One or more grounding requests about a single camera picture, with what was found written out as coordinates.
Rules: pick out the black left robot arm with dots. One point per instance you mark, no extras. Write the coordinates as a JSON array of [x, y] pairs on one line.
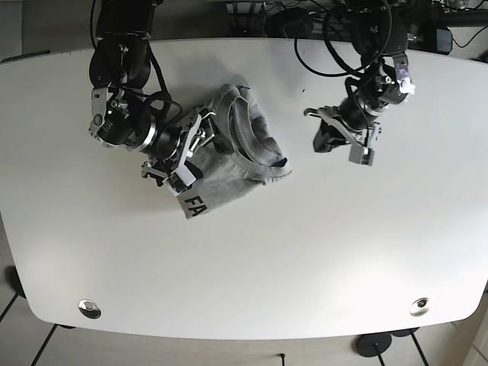
[[379, 36]]

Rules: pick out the table grommet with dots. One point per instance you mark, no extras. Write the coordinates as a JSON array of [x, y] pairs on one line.
[[89, 309], [420, 307]]

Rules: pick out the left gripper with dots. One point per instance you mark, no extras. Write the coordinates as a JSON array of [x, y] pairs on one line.
[[353, 122]]

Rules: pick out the left table grommet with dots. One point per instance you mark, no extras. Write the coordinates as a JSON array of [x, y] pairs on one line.
[[89, 309]]

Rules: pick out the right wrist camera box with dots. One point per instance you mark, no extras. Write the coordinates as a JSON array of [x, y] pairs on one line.
[[179, 181]]

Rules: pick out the grey T-shirt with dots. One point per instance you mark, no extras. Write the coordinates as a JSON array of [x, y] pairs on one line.
[[249, 156]]

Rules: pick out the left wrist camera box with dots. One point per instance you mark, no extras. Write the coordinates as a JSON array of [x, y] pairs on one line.
[[361, 155]]

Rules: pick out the right table grommet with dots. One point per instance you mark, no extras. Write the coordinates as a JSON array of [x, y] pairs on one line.
[[420, 307]]

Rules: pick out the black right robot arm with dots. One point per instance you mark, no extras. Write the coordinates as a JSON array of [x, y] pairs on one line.
[[131, 104]]

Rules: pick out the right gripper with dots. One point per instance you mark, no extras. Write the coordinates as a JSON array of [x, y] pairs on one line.
[[176, 144]]

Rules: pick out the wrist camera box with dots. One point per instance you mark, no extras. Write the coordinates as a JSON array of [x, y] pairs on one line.
[[361, 155], [179, 181]]

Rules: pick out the black round stand base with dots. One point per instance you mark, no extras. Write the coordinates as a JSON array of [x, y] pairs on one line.
[[373, 344]]

